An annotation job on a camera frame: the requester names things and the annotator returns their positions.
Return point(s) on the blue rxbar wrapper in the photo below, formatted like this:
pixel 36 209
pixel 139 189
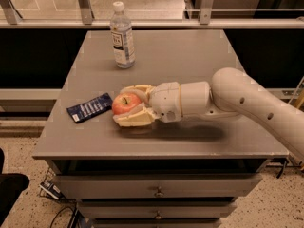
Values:
pixel 90 109

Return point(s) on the metal window railing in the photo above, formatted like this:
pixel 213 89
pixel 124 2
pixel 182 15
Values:
pixel 154 14

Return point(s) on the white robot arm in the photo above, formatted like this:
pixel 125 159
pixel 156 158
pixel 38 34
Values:
pixel 231 92

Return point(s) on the drawer brass knob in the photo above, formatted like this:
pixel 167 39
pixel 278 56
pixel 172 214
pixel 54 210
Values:
pixel 158 216
pixel 159 193

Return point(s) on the clear plastic water bottle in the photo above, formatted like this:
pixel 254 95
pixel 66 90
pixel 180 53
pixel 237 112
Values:
pixel 122 37

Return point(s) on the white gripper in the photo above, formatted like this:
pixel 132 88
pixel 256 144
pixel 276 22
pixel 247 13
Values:
pixel 165 100

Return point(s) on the grey drawer cabinet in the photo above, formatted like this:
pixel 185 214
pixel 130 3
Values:
pixel 184 170

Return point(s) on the black chair edge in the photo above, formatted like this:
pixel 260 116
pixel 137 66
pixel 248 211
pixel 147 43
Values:
pixel 11 186

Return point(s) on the small device on floor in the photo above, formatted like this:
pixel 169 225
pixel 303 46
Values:
pixel 51 189

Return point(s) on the top drawer brass knob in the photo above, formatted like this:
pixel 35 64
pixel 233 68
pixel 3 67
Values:
pixel 159 193

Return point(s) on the red apple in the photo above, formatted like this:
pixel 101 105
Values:
pixel 124 102

